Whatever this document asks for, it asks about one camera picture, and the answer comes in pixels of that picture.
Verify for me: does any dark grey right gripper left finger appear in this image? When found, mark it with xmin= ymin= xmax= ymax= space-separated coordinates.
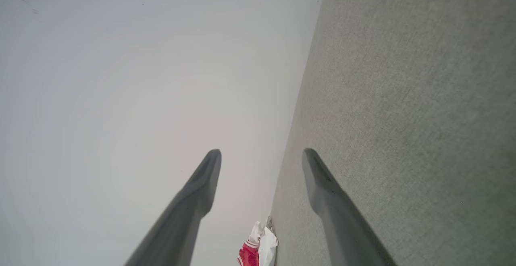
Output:
xmin=124 ymin=150 xmax=222 ymax=266

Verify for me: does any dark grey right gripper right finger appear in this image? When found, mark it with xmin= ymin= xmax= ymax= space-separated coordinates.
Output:
xmin=302 ymin=148 xmax=397 ymax=266

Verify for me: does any red white Bulls jersey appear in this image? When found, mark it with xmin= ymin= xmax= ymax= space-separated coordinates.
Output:
xmin=237 ymin=216 xmax=279 ymax=266

